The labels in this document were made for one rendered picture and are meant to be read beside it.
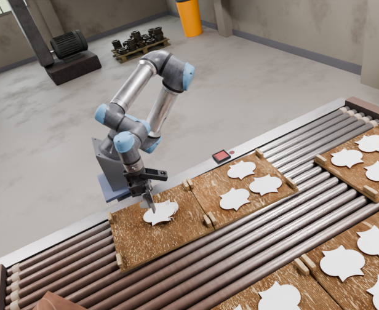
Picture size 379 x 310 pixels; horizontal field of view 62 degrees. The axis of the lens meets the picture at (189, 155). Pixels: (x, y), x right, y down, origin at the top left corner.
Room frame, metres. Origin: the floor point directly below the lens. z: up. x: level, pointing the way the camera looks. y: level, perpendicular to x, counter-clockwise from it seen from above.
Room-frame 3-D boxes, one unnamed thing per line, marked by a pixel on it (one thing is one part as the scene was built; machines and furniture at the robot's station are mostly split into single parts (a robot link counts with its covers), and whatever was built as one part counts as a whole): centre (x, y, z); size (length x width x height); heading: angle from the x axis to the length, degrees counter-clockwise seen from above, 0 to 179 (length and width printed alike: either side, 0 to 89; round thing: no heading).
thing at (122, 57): (7.06, 0.40, 0.21); 1.17 x 0.80 x 0.41; 108
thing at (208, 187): (1.10, -0.18, 0.93); 0.41 x 0.35 x 0.02; 102
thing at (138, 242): (1.02, 0.22, 0.93); 0.41 x 0.35 x 0.02; 102
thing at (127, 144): (1.04, 0.22, 1.33); 0.09 x 0.08 x 0.11; 153
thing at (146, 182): (1.03, 0.23, 1.18); 0.09 x 0.08 x 0.12; 92
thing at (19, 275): (1.20, -0.03, 0.90); 1.95 x 0.05 x 0.05; 105
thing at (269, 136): (1.32, 0.00, 0.89); 2.08 x 0.09 x 0.06; 105
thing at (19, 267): (1.25, -0.02, 0.90); 1.95 x 0.05 x 0.05; 105
